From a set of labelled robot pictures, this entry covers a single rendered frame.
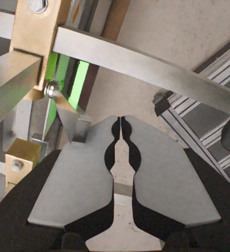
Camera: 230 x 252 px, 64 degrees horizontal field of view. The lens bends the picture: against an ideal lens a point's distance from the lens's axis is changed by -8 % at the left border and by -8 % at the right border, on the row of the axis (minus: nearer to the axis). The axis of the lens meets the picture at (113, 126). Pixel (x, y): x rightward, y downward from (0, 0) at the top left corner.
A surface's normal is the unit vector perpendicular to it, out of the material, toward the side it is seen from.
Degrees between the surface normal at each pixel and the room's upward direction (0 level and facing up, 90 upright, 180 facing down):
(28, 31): 0
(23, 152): 90
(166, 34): 0
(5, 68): 90
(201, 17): 0
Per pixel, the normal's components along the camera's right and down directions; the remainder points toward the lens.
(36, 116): -0.01, 0.52
